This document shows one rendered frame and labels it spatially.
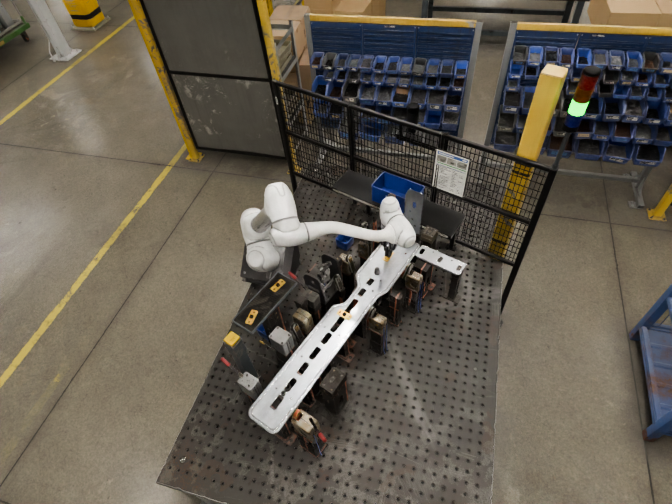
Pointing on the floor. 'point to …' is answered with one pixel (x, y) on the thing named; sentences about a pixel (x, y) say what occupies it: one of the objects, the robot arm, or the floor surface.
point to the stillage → (657, 365)
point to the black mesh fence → (404, 164)
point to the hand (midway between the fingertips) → (388, 251)
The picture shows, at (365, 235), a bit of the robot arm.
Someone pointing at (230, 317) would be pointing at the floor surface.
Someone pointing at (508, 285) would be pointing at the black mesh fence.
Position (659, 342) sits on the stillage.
